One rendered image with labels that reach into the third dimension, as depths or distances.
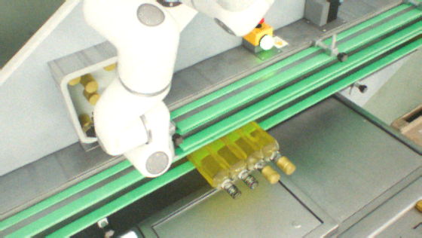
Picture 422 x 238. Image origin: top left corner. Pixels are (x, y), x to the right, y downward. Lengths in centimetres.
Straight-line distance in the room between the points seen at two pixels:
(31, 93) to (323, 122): 100
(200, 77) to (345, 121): 61
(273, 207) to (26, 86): 75
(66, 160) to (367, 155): 96
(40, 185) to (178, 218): 39
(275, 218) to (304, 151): 32
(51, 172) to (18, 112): 18
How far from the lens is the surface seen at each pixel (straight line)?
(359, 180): 141
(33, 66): 108
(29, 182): 119
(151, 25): 55
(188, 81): 122
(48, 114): 117
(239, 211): 124
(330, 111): 163
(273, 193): 128
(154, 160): 80
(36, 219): 114
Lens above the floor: 167
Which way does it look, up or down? 38 degrees down
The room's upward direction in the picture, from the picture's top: 134 degrees clockwise
